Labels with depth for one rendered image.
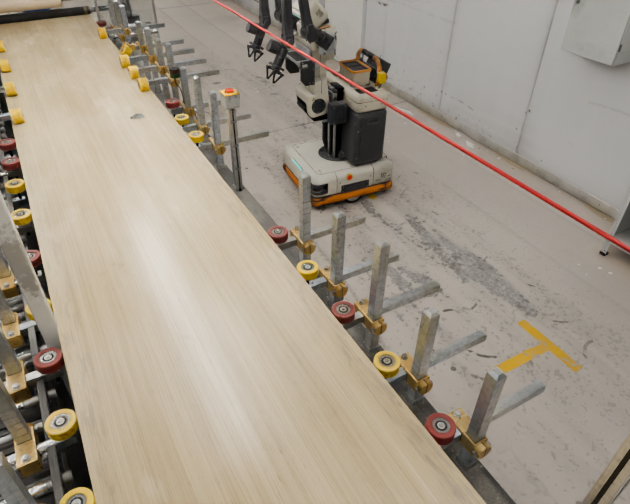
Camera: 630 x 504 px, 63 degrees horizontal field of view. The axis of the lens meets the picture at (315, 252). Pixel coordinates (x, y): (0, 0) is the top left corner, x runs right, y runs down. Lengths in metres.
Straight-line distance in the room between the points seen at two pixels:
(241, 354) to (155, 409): 0.29
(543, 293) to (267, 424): 2.31
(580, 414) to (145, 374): 2.04
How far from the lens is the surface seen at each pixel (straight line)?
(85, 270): 2.05
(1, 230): 1.62
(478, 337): 1.85
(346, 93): 3.71
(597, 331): 3.31
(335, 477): 1.38
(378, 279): 1.64
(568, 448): 2.73
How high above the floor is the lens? 2.12
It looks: 38 degrees down
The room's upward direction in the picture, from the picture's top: 1 degrees clockwise
